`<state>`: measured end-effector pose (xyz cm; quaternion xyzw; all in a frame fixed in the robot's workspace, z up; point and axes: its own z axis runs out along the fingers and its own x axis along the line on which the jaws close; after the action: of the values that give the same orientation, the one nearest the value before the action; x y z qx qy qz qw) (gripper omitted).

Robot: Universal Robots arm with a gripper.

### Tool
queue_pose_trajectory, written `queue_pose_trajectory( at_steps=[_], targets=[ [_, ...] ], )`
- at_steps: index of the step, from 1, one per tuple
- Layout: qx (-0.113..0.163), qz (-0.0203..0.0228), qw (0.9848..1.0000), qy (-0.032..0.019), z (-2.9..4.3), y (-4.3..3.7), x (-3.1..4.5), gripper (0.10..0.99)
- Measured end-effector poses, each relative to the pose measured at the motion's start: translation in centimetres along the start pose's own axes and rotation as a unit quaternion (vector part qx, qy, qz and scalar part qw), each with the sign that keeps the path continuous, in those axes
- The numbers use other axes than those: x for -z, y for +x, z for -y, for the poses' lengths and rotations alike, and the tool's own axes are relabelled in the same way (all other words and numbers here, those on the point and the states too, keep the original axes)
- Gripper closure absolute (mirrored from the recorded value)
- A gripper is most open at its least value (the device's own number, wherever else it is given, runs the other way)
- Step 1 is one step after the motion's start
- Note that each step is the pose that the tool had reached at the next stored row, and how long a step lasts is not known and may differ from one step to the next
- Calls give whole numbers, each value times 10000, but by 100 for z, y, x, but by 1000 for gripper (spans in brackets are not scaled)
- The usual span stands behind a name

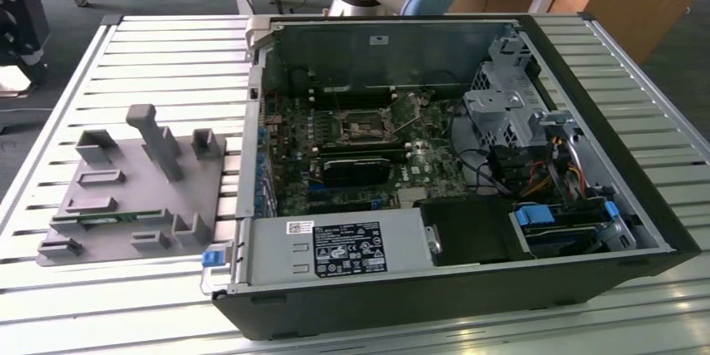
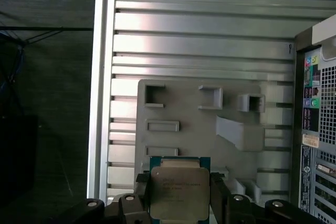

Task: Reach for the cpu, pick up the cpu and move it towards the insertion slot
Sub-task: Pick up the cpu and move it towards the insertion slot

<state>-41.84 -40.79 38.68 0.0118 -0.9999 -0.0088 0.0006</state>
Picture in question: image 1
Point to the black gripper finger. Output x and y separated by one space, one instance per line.
34 70

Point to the black CPU socket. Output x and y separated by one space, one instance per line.
363 126

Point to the black RAM slot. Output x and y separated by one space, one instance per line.
360 148
360 155

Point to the grey plastic parts rack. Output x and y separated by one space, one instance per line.
139 188

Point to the green RAM stick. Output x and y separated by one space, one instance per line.
128 217

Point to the blue case latch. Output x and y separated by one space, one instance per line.
215 258

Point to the grey power supply with label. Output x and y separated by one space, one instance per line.
277 251

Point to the small white sticker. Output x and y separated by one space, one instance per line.
377 40

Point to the black graphics card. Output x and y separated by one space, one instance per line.
355 172

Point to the thin metal locking lever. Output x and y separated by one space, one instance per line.
408 123

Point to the small silver heatsink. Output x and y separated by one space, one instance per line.
412 198

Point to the green Dell motherboard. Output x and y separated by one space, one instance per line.
438 164

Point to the silver metal drive cage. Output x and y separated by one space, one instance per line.
499 105

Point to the black open PC case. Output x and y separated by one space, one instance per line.
388 309

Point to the blue disk carrier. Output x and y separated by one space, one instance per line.
534 215

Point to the small blue clip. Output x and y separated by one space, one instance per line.
611 211

